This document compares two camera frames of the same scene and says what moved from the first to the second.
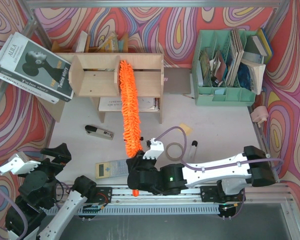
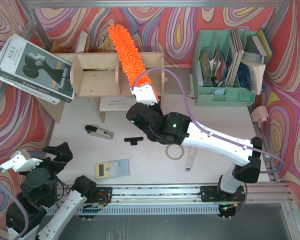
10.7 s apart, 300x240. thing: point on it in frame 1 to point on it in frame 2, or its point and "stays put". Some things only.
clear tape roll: (174, 151) stays put
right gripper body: (136, 171) to (156, 105)
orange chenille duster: (132, 136) to (131, 57)
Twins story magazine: (25, 64) stays put
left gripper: (51, 163) stays put
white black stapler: (92, 130) stays put
